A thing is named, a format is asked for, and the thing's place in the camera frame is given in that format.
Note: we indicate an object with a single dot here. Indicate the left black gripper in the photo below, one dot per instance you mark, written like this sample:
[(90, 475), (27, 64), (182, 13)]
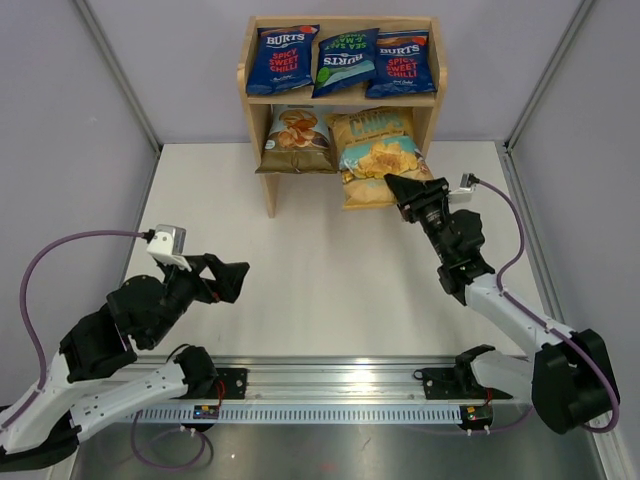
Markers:
[(228, 277)]

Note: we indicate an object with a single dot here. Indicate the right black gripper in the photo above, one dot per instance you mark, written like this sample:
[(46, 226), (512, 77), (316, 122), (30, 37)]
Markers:
[(414, 196)]

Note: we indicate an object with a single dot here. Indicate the yellow kettle chips bag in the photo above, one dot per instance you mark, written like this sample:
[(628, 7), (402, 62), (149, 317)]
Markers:
[(371, 144)]

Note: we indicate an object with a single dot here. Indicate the blue Burts chilli bag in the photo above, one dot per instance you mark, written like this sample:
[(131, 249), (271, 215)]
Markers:
[(401, 64), (283, 59)]

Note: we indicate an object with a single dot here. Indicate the light blue cassava chips bag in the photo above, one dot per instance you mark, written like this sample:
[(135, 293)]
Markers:
[(298, 142)]

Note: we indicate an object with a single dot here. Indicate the blue Burts sea salt bag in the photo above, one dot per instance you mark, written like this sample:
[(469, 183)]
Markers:
[(345, 60)]

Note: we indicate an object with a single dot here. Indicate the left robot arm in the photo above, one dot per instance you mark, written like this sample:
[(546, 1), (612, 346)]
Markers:
[(67, 407)]

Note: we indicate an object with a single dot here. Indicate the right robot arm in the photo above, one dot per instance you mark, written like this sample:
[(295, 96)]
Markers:
[(566, 376)]

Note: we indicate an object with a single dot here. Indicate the wooden two-tier shelf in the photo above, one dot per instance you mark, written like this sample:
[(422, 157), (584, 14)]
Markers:
[(426, 107)]

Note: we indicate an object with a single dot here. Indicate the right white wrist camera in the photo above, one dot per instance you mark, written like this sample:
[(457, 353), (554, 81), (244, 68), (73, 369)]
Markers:
[(466, 187)]

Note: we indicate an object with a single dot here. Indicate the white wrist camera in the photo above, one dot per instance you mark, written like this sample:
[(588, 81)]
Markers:
[(165, 245), (466, 187)]

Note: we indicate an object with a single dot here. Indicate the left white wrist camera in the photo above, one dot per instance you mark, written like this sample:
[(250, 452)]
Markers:
[(165, 245)]

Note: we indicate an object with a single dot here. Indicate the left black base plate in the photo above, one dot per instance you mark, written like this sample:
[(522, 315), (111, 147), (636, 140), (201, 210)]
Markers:
[(231, 383)]

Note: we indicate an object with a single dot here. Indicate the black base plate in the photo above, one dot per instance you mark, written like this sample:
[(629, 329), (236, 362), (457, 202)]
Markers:
[(449, 383), (231, 383)]

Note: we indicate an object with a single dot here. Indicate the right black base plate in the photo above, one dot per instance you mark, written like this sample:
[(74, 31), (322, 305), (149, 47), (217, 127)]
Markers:
[(449, 383)]

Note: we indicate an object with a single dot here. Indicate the aluminium mounting rail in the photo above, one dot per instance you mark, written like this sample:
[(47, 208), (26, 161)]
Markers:
[(284, 394)]

